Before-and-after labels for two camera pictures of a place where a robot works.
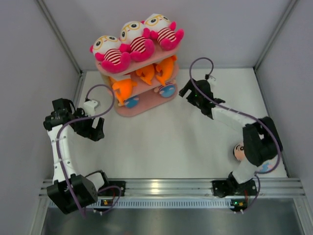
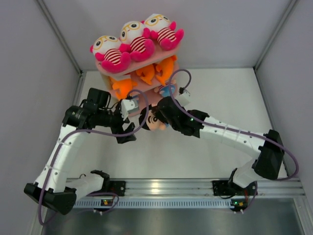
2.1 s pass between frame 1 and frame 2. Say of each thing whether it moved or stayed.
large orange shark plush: stayed
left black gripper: moved
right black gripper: moved
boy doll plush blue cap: stayed
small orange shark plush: stayed
